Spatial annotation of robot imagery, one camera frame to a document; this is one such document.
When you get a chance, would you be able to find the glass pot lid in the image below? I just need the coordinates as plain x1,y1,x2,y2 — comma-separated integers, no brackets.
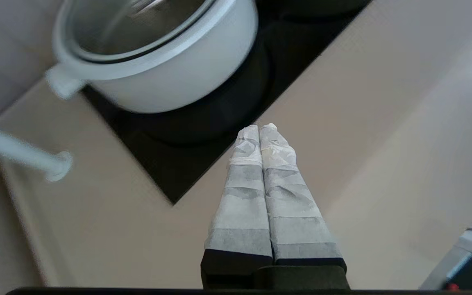
54,0,258,81

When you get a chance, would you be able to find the large black glass hob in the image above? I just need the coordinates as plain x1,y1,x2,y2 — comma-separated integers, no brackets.
81,0,374,205

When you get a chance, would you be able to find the white round pole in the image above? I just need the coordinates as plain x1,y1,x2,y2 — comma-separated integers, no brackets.
0,119,73,183

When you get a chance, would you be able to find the white pot steel interior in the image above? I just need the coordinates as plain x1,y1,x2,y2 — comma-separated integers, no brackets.
45,0,259,114

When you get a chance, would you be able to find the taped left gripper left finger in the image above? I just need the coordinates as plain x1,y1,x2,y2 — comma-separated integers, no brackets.
201,125,273,287

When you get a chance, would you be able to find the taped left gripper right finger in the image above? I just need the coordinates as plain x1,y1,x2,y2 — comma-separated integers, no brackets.
260,123,347,271

